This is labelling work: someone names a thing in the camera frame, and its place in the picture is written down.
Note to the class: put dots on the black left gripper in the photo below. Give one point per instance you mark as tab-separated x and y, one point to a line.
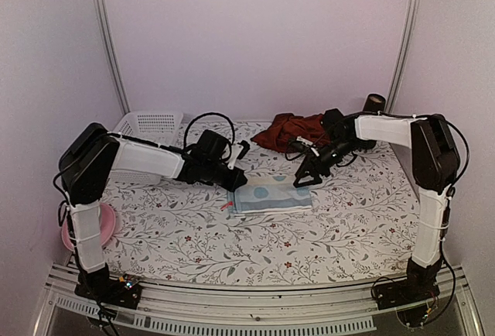
234	183

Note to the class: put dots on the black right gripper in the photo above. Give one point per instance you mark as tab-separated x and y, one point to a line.
315	167

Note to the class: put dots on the blue orange patterned towel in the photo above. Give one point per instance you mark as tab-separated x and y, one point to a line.
268	195

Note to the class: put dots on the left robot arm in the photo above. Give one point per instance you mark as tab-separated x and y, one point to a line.
85	167

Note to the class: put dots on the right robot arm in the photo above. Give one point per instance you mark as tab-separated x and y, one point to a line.
435	163

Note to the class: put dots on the dark red towel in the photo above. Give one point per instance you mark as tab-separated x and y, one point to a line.
286	127

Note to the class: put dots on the white plastic basket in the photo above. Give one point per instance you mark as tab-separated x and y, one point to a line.
156	126

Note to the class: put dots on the black cylinder cup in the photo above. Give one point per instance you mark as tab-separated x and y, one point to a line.
374	103

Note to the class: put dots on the pink plate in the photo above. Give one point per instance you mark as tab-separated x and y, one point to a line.
107	220

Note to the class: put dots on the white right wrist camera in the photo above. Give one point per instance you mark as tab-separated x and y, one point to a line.
301	145

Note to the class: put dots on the front aluminium rail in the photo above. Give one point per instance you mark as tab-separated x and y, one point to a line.
168	308

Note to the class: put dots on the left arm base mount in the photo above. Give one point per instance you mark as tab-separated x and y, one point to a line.
105	290

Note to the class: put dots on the right aluminium frame post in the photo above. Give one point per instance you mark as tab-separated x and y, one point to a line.
401	61

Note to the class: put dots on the aluminium frame post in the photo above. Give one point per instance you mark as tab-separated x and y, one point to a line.
401	61
111	56

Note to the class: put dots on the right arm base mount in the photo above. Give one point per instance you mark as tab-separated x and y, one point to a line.
402	293

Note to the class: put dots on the left aluminium frame post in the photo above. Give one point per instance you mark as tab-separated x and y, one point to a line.
111	56

